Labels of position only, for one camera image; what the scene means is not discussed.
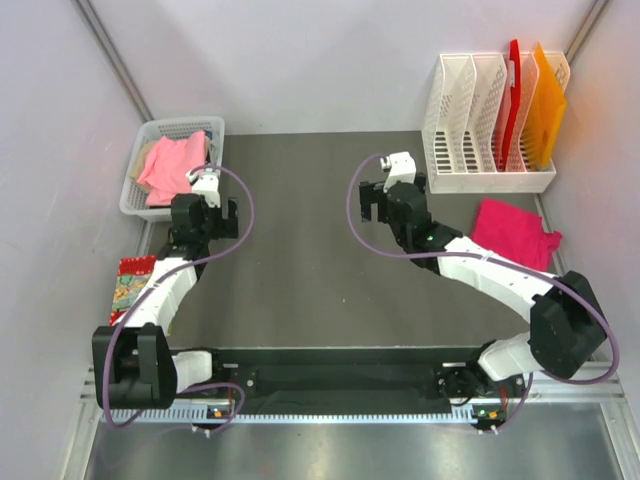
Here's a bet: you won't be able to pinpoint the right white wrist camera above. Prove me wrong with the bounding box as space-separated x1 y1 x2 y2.
379 152 417 192

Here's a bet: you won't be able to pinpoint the red plastic folder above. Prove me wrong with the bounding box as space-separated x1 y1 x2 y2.
501 39 521 169

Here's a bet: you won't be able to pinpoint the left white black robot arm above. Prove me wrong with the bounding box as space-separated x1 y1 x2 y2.
92 194 239 410

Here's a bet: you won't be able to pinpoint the beige folded t shirt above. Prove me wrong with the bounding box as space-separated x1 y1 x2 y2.
129 141 156 194

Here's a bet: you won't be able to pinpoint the white plastic laundry basket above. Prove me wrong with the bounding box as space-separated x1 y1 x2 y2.
119 115 225 222

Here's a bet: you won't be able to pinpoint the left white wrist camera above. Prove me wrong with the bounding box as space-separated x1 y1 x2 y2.
186 166 221 208

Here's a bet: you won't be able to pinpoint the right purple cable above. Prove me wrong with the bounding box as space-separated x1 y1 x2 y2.
345 153 621 385

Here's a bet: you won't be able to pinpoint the dark clothes in basket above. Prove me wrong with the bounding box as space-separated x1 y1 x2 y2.
204 130 221 164

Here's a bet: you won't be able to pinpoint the folded magenta t shirt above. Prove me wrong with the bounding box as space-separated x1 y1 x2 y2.
471 198 563 271

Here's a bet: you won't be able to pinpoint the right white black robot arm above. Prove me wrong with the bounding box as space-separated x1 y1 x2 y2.
358 176 610 396

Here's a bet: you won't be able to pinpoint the purple cable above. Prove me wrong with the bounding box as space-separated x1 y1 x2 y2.
102 163 255 431
345 153 621 385

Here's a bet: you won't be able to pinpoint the light pink t shirt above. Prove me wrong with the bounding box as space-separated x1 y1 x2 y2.
136 130 210 208

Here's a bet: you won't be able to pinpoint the white mesh file organizer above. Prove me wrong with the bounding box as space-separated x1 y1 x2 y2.
421 52 556 194

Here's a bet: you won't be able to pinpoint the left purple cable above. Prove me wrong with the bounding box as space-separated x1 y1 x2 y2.
102 163 255 431

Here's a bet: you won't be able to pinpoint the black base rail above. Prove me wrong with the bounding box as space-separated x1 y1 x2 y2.
169 346 531 415

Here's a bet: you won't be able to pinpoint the orange plastic folder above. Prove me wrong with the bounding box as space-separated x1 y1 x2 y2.
523 43 567 171

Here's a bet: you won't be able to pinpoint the red colourful book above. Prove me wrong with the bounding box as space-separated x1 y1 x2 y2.
109 255 157 326

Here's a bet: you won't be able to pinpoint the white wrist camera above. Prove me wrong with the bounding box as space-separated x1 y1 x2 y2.
379 152 417 192
186 166 221 208

